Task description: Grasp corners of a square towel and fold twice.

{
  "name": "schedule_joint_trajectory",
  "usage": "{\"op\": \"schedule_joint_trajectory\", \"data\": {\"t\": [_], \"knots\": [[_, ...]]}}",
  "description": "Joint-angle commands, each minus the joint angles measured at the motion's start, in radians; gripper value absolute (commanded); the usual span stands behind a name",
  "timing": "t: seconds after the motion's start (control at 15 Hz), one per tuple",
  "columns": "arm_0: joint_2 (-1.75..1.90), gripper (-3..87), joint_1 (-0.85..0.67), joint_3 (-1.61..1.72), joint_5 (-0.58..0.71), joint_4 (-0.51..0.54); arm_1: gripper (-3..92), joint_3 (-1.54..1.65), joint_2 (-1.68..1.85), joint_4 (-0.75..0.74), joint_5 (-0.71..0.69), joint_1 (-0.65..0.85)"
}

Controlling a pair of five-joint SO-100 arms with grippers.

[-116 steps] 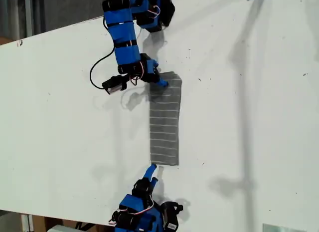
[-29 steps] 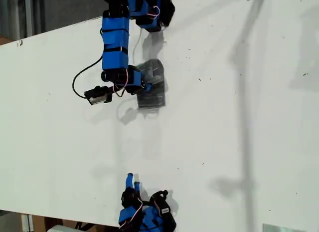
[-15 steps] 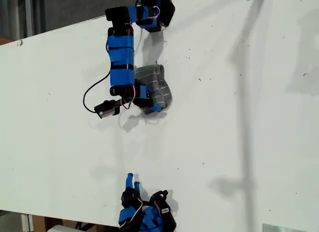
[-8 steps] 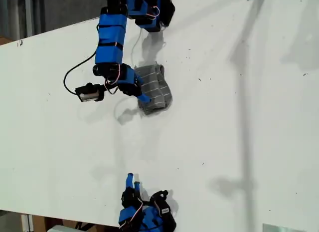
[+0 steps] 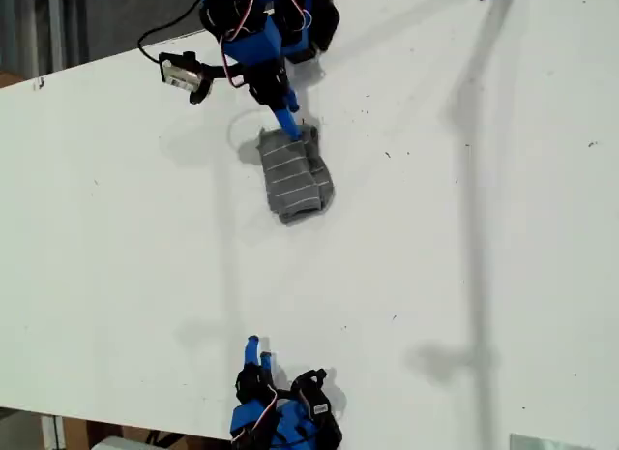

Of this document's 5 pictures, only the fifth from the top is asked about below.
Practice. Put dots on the black camera stalk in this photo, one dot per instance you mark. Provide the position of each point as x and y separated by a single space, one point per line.
307 380
222 70

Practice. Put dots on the grey striped square towel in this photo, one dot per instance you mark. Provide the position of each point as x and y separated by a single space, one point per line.
290 179

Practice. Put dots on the black camera box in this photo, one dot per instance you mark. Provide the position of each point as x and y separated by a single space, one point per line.
319 406
181 72

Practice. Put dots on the white container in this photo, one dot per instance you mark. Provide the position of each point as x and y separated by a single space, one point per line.
121 442

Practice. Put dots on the white table leg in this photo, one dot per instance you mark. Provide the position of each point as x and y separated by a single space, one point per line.
52 433

